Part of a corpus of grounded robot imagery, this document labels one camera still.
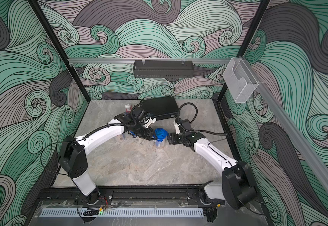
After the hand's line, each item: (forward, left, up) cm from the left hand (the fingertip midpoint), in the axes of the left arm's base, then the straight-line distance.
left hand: (154, 135), depth 81 cm
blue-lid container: (+1, -3, -2) cm, 4 cm away
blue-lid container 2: (-5, +11, +11) cm, 16 cm away
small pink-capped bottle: (+32, +23, -11) cm, 40 cm away
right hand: (+2, -10, -5) cm, 12 cm away
